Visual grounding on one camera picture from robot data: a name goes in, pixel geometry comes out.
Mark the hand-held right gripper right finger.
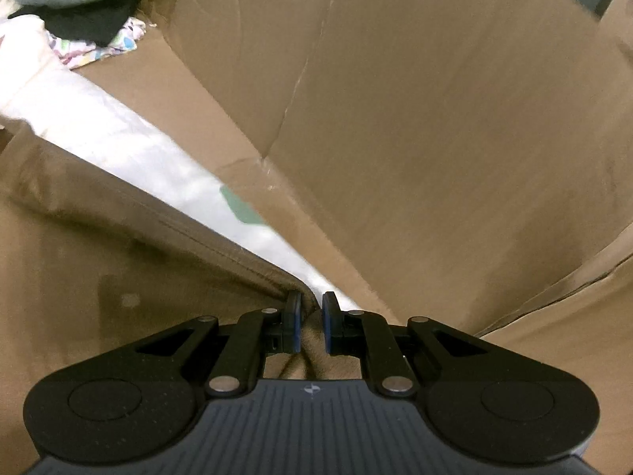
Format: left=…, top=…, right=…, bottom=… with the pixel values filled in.
left=321, top=291, right=489, bottom=399

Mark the pastel patterned cloth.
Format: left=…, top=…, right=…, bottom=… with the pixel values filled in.
left=52, top=16, right=149, bottom=71

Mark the flattened cardboard box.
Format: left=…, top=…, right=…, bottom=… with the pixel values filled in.
left=74, top=0, right=633, bottom=337

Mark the white printed bed sheet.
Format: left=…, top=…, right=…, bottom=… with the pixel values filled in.
left=0, top=14, right=369, bottom=314

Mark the black cloth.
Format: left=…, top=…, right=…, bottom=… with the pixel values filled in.
left=7, top=0, right=144, bottom=46

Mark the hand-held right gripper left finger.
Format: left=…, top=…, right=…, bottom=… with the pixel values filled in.
left=133, top=291, right=303, bottom=399

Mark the brown printed T-shirt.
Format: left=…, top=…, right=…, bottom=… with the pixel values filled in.
left=0, top=118, right=633, bottom=475

